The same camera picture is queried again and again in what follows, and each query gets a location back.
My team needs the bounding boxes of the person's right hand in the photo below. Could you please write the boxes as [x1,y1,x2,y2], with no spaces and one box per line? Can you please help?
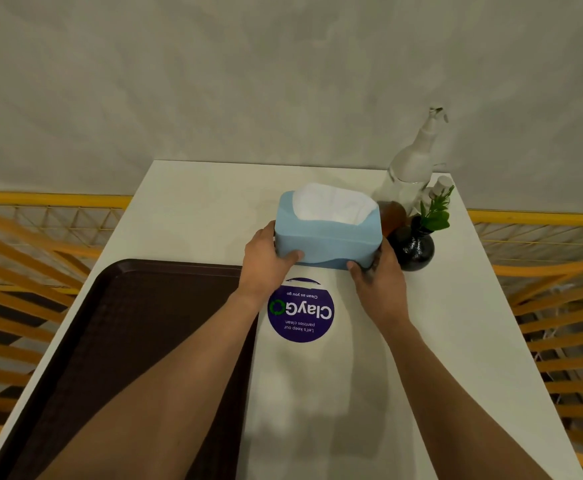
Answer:
[346,237,410,331]

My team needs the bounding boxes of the person's left hand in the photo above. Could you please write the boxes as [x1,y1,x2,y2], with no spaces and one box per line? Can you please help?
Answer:
[237,221,305,299]

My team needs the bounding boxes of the blue tissue box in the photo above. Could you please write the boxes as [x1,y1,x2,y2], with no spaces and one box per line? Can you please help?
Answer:
[275,190,383,271]

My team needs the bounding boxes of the person's left forearm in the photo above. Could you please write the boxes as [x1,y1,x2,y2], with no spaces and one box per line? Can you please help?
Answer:
[37,287,263,480]

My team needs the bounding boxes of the person's right forearm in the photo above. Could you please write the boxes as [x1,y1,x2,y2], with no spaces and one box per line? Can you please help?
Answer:
[382,317,554,480]

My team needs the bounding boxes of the round purple sticker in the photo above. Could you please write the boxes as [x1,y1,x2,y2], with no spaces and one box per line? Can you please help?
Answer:
[267,277,335,344]

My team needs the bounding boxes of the small amber bottle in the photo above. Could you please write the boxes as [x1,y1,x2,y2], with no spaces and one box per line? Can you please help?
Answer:
[375,200,408,239]

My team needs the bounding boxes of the black round vase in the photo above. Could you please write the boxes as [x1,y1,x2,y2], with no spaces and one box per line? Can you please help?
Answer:
[387,216,435,272]

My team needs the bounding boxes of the white tissue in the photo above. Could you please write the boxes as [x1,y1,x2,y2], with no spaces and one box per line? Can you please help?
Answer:
[291,183,379,226]

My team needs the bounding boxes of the green plant sprig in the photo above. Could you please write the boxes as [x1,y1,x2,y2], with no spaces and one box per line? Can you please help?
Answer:
[419,185,455,233]

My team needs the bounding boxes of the small clear white-capped bottle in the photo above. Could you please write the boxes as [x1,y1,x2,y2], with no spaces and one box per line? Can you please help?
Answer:
[414,175,454,215]

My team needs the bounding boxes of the clear spray bottle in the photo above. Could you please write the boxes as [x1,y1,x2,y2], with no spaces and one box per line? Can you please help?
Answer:
[372,107,449,215]

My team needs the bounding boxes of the dark brown plastic tray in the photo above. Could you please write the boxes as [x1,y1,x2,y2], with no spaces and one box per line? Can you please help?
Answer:
[0,259,260,480]

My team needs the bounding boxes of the yellow metal railing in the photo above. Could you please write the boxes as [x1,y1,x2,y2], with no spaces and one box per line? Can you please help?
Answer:
[0,190,583,474]

